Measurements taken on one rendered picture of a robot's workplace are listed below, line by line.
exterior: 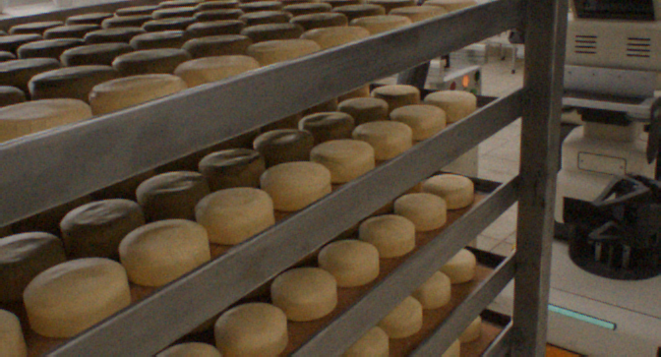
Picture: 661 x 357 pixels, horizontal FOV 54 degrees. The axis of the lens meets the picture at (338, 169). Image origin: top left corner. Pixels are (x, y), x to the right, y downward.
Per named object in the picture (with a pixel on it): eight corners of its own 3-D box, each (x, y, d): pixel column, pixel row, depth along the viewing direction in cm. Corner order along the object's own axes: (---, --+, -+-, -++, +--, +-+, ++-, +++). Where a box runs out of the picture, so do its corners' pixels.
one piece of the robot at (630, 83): (556, 136, 179) (561, 59, 171) (664, 151, 163) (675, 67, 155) (533, 153, 167) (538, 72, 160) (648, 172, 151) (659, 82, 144)
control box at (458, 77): (436, 122, 205) (436, 80, 200) (472, 104, 222) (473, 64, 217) (447, 124, 203) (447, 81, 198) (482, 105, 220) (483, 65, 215)
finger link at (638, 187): (578, 183, 96) (627, 171, 99) (574, 226, 98) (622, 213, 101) (613, 199, 90) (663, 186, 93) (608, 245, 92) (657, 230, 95)
